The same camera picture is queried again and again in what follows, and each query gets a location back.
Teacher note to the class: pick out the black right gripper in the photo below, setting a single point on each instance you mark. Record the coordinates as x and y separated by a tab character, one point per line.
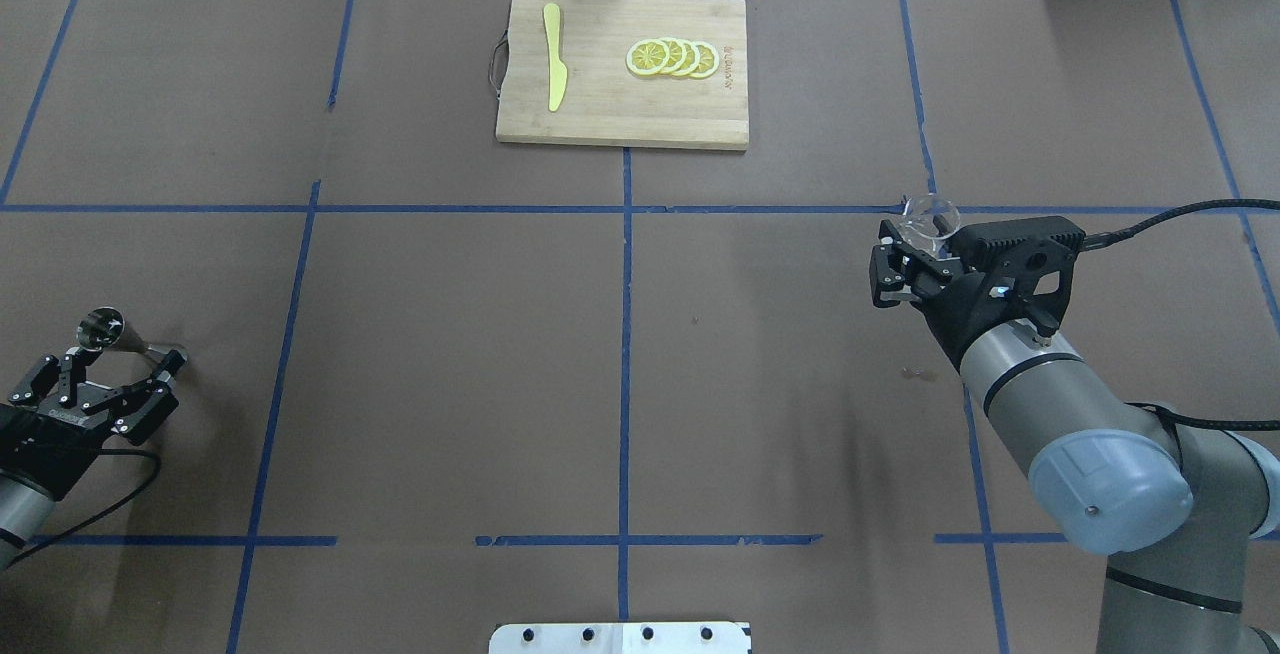
962	315

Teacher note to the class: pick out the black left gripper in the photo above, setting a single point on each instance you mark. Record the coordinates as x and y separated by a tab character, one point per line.
38	445

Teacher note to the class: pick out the steel measuring jigger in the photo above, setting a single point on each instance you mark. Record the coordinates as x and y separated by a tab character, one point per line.
106	328

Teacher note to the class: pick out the clear glass cup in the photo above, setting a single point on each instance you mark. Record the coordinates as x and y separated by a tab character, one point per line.
935	217

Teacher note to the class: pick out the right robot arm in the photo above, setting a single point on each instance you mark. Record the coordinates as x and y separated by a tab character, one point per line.
1172	503

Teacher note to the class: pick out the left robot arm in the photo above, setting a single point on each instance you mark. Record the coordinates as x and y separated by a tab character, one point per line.
24	512

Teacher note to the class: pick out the lemon slices stack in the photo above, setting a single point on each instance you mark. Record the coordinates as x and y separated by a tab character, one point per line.
673	57

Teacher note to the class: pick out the wooden cutting board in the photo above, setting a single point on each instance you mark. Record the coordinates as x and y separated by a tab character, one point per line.
605	104

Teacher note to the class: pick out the yellow plastic knife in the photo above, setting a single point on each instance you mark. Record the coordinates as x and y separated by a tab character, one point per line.
558	73

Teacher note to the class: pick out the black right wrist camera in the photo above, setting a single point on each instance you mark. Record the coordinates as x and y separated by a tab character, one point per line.
1026	265

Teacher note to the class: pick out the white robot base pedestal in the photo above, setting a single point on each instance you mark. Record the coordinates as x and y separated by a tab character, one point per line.
623	637

